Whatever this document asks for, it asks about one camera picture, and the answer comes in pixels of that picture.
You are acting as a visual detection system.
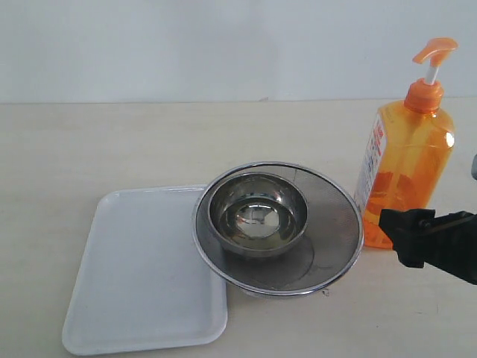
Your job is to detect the white rectangular plastic tray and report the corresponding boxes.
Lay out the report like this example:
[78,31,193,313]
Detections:
[62,185,227,356]

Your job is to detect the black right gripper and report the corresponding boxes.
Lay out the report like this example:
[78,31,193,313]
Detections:
[379,209,476,285]

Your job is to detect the steel mesh colander basket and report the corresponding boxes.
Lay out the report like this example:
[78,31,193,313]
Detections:
[192,161,364,298]

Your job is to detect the small stainless steel bowl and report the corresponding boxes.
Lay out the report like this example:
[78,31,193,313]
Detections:
[206,172,309,259]

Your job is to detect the orange pump soap bottle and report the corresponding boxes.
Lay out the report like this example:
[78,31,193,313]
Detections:
[354,37,458,250]

